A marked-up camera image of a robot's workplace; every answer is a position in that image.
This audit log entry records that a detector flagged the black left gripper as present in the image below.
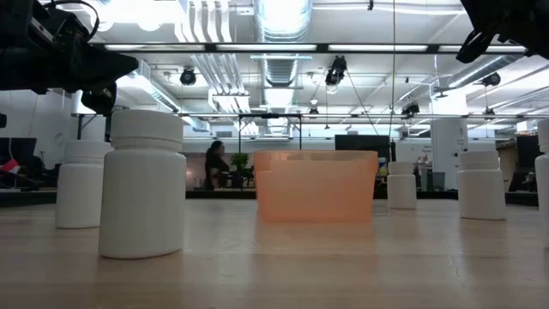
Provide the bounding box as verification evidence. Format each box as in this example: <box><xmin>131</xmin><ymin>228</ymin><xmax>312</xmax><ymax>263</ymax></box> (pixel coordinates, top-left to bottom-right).
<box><xmin>0</xmin><ymin>0</ymin><xmax>139</xmax><ymax>116</ymax></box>

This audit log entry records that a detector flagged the green potted plant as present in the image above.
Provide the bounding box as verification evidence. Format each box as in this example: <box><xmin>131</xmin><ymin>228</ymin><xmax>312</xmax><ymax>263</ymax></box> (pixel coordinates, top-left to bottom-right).
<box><xmin>230</xmin><ymin>152</ymin><xmax>250</xmax><ymax>189</ymax></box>

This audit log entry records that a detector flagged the white column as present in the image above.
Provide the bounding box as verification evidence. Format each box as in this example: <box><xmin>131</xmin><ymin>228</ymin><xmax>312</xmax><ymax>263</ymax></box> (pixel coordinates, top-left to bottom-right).
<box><xmin>431</xmin><ymin>118</ymin><xmax>469</xmax><ymax>191</ymax></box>

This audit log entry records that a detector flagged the red cloth item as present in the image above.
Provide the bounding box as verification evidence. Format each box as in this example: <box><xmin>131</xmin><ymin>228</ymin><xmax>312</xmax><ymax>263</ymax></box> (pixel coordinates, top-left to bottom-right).
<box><xmin>0</xmin><ymin>158</ymin><xmax>21</xmax><ymax>176</ymax></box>

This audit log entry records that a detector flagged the thin hanging cable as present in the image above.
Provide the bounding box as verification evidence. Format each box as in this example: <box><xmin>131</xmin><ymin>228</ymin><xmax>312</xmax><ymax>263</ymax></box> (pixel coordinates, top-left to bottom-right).
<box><xmin>388</xmin><ymin>0</ymin><xmax>398</xmax><ymax>138</ymax></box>

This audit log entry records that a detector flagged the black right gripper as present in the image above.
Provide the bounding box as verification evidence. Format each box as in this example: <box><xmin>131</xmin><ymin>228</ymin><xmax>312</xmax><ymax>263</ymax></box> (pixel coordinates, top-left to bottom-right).
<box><xmin>461</xmin><ymin>0</ymin><xmax>549</xmax><ymax>59</ymax></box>

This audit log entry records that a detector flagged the person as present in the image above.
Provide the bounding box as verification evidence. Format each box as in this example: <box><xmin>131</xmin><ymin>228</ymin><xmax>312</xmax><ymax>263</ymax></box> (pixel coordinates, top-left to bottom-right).
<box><xmin>204</xmin><ymin>140</ymin><xmax>231</xmax><ymax>190</ymax></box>

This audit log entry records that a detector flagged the orange translucent plastic basket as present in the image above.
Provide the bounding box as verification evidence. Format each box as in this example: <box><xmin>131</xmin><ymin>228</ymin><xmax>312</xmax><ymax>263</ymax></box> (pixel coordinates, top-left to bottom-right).
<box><xmin>253</xmin><ymin>149</ymin><xmax>379</xmax><ymax>223</ymax></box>

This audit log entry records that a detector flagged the silver ceiling duct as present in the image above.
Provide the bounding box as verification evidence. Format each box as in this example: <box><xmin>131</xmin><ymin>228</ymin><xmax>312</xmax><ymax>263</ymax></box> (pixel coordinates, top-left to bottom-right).
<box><xmin>252</xmin><ymin>0</ymin><xmax>314</xmax><ymax>89</ymax></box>

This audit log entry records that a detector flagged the white pill bottle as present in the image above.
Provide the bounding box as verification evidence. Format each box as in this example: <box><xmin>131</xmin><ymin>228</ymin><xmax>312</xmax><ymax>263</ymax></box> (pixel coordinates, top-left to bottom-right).
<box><xmin>55</xmin><ymin>139</ymin><xmax>115</xmax><ymax>229</ymax></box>
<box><xmin>98</xmin><ymin>109</ymin><xmax>188</xmax><ymax>260</ymax></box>
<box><xmin>387</xmin><ymin>161</ymin><xmax>418</xmax><ymax>210</ymax></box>
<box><xmin>456</xmin><ymin>149</ymin><xmax>507</xmax><ymax>221</ymax></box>
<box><xmin>534</xmin><ymin>118</ymin><xmax>549</xmax><ymax>250</ymax></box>

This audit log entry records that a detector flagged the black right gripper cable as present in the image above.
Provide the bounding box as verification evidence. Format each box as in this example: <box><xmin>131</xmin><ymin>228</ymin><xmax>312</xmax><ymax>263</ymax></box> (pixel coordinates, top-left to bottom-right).
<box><xmin>456</xmin><ymin>29</ymin><xmax>494</xmax><ymax>64</ymax></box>

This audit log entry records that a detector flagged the black left wrist camera cable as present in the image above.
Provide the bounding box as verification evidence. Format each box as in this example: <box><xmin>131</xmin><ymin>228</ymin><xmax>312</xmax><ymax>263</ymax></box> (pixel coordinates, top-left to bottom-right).
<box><xmin>51</xmin><ymin>0</ymin><xmax>100</xmax><ymax>42</ymax></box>

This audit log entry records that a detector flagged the black overhead frame bar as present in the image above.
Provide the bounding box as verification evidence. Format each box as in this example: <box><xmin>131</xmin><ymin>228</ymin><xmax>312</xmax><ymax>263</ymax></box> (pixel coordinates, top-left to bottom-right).
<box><xmin>92</xmin><ymin>42</ymin><xmax>528</xmax><ymax>55</ymax></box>

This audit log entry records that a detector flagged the black monitor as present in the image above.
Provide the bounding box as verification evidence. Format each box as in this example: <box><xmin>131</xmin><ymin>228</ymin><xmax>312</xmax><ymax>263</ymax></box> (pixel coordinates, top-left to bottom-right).
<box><xmin>516</xmin><ymin>135</ymin><xmax>545</xmax><ymax>168</ymax></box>
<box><xmin>0</xmin><ymin>136</ymin><xmax>38</xmax><ymax>167</ymax></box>
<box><xmin>334</xmin><ymin>134</ymin><xmax>391</xmax><ymax>151</ymax></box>

